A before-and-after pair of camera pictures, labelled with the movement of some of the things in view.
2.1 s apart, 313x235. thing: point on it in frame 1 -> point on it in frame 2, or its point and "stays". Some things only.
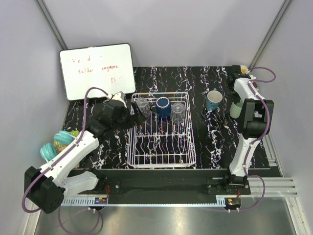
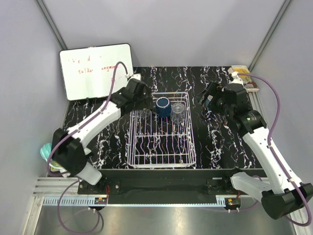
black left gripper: [140, 119] -> [147, 102]
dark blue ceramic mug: [163, 107] stays
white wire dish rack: [166, 139] stays
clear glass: [177, 112] stays
